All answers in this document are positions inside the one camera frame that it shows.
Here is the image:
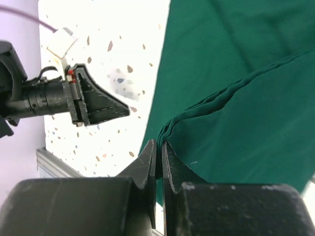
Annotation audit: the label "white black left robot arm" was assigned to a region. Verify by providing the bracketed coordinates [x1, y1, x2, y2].
[0, 41, 130, 137]

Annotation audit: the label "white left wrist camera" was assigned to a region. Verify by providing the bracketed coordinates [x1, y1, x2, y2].
[46, 27, 78, 71]

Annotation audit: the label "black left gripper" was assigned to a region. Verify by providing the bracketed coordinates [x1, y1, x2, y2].
[23, 64, 130, 126]

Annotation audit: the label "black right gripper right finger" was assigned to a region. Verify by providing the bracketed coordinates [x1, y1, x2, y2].
[161, 142, 315, 236]

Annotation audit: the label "dark green surgical cloth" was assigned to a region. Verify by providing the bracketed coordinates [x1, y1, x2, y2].
[143, 0, 315, 192]

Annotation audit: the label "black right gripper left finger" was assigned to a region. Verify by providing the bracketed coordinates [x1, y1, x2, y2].
[0, 140, 157, 236]

